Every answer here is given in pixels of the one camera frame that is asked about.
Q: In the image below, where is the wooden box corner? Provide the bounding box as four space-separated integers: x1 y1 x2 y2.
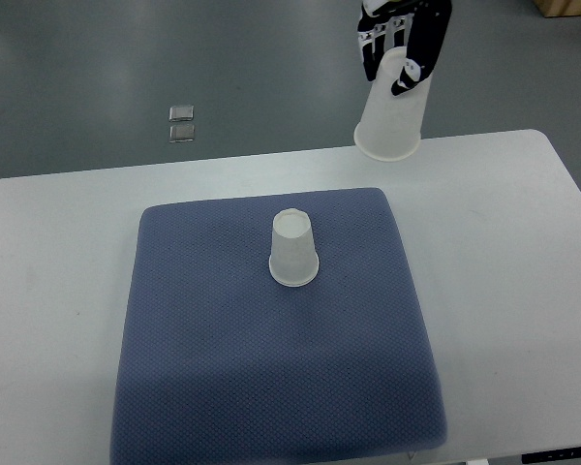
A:
533 0 581 17

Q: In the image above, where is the white paper cup on mat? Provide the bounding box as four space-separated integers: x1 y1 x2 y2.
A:
268 208 320 287

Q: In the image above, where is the black table edge bracket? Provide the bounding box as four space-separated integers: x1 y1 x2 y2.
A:
521 447 581 464

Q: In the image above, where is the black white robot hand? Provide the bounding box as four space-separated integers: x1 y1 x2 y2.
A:
357 0 452 96

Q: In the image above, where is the white paper cup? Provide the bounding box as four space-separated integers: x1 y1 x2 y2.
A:
268 208 320 287
353 47 432 162

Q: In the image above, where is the blue-grey textured mat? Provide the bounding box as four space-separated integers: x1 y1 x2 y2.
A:
110 188 447 464

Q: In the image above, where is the upper metal floor plate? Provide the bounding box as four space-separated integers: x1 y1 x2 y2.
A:
168 104 195 122

